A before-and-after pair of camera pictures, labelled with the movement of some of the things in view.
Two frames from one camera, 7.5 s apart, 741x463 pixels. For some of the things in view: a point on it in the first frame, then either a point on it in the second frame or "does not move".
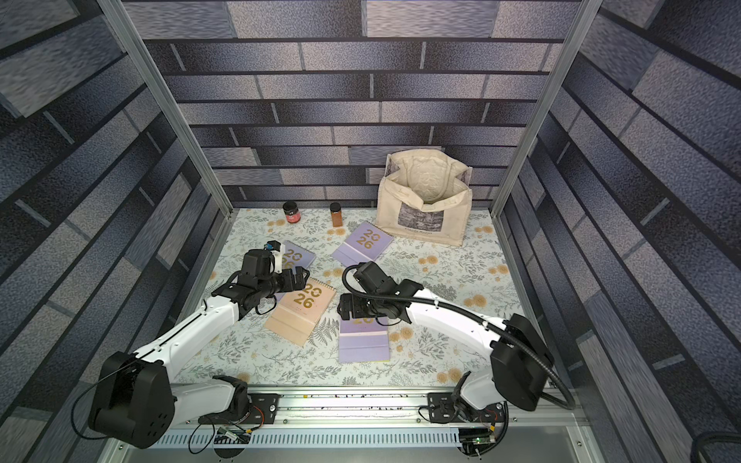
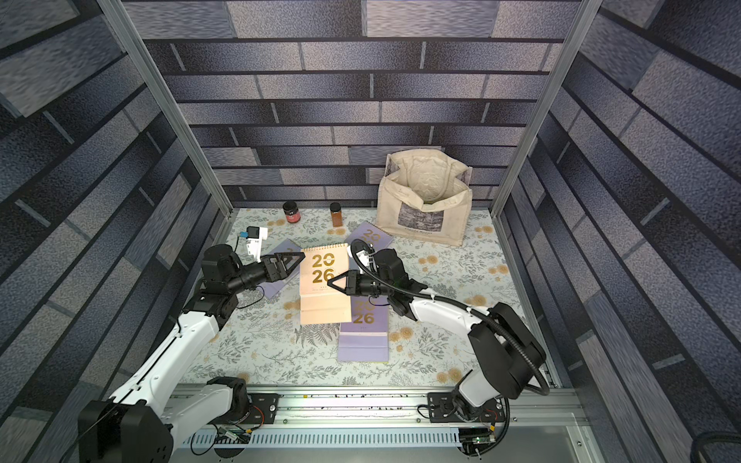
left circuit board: x=229 y=436 does not move
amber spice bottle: x=337 y=215 does not move
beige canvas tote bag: x=426 y=195 does not move
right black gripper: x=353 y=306 → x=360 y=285
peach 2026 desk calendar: x=294 y=313 → x=321 y=302
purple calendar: x=363 y=340 does not move
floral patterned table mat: x=475 y=270 does not move
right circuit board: x=474 y=440 does not move
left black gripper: x=292 y=285 → x=275 y=272
